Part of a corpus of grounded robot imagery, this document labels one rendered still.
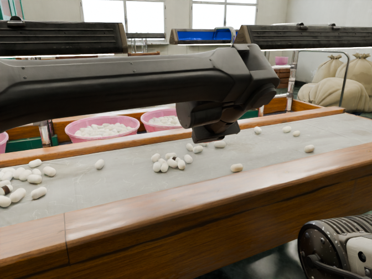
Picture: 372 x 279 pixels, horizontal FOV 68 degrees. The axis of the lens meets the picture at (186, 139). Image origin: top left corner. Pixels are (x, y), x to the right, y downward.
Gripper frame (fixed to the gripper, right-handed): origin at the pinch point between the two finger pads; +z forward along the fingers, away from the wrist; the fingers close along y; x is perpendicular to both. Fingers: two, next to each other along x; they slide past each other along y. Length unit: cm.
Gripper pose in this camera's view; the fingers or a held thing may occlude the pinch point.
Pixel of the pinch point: (199, 137)
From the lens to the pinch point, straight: 63.4
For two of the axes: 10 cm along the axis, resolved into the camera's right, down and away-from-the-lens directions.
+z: -3.0, 3.5, 8.9
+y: -9.2, 1.5, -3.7
